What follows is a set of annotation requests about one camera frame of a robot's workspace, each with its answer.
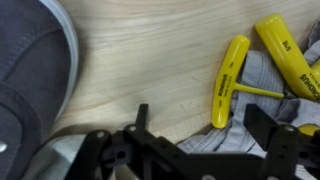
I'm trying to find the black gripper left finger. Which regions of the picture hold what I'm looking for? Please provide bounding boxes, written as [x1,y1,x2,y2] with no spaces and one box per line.
[64,103,188,180]

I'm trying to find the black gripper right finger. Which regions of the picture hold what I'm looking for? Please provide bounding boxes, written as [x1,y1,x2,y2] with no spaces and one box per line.
[243,103,320,180]

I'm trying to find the small yellow T-handle hex key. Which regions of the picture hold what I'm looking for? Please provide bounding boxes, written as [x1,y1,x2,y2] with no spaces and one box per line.
[211,34,286,130]

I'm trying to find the grey canvas shoe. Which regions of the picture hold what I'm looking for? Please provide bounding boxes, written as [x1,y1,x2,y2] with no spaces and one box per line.
[0,0,80,180]

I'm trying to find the medium yellow T-handle hex key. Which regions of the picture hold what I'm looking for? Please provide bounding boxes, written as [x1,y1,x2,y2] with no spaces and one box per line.
[254,13,320,103]
[297,123,320,138]

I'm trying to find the yellow handled pliers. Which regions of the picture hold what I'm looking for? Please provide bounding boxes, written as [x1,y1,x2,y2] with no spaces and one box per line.
[177,19,320,180]

